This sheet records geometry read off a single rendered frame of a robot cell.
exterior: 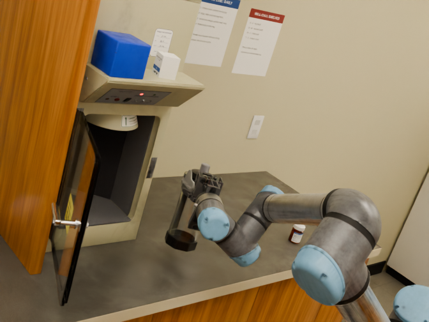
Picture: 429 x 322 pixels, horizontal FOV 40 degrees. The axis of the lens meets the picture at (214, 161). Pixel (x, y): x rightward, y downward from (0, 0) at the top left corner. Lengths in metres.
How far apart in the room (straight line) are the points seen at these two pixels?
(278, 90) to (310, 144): 0.48
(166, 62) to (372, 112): 2.03
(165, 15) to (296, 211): 0.64
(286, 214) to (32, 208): 0.66
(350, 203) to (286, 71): 1.58
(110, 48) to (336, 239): 0.70
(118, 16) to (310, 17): 1.34
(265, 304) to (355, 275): 0.98
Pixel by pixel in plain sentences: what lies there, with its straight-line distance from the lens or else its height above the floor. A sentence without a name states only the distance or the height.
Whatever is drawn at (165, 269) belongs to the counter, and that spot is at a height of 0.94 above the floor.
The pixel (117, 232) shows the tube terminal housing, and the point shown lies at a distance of 1.86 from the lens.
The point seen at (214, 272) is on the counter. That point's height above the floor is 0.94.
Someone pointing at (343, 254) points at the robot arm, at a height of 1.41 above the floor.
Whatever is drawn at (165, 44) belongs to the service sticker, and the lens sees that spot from 1.65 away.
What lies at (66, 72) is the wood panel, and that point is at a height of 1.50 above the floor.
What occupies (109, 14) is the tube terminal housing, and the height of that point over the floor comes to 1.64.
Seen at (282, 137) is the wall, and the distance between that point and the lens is 2.90.
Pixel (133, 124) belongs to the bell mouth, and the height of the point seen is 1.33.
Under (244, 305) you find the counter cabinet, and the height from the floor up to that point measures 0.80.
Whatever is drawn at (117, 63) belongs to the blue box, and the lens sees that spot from 1.45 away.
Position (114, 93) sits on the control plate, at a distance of 1.52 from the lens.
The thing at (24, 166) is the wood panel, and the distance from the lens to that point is 1.65.
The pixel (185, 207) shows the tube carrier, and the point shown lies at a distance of 1.76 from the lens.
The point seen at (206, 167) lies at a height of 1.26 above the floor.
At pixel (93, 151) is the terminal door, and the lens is 1.31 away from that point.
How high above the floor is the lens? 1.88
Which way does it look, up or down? 20 degrees down
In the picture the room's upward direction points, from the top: 17 degrees clockwise
